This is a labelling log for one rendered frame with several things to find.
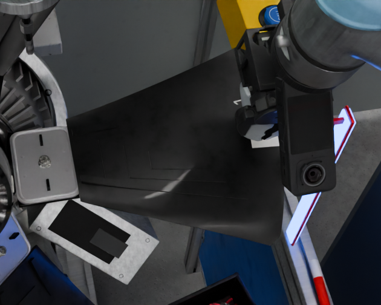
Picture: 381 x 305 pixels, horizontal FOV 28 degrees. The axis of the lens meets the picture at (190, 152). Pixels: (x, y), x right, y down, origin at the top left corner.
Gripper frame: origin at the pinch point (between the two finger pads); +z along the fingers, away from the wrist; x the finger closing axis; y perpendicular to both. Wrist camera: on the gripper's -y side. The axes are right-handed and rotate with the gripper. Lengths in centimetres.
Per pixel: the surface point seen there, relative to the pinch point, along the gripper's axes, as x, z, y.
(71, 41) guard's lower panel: 11, 85, 49
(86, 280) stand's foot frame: 15, 117, -2
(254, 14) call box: -9.9, 20.7, 23.2
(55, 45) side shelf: 17, 46, 33
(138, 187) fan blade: 14.1, 0.8, -3.2
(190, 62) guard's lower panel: -18, 98, 45
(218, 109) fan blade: 3.6, 1.7, 4.3
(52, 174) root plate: 22.7, 2.0, -0.2
